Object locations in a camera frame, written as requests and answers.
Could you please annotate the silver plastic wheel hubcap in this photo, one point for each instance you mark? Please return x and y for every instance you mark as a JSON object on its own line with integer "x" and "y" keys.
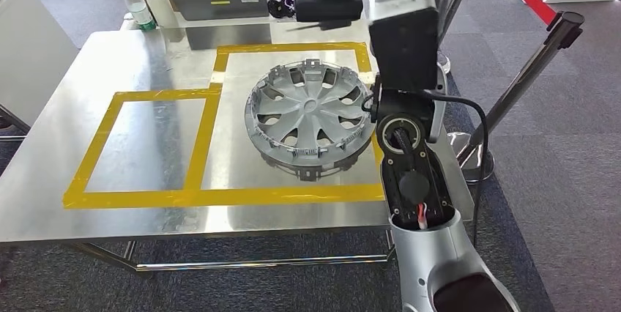
{"x": 310, "y": 111}

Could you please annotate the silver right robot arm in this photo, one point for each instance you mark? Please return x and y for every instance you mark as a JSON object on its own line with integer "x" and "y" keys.
{"x": 427, "y": 232}

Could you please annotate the stainless steel workbench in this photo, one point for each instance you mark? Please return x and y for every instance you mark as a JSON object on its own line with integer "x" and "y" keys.
{"x": 48, "y": 154}

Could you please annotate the translucent white bottle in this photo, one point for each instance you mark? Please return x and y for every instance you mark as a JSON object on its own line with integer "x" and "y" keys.
{"x": 160, "y": 4}

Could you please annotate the clear bottle with green cap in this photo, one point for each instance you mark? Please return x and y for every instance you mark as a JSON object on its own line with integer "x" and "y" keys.
{"x": 137, "y": 9}

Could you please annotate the white cabinet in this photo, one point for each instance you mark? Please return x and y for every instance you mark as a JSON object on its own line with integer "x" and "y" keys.
{"x": 29, "y": 52}

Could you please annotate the chrome stanchion post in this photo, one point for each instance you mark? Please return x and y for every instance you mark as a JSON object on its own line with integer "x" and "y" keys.
{"x": 444, "y": 62}
{"x": 524, "y": 82}

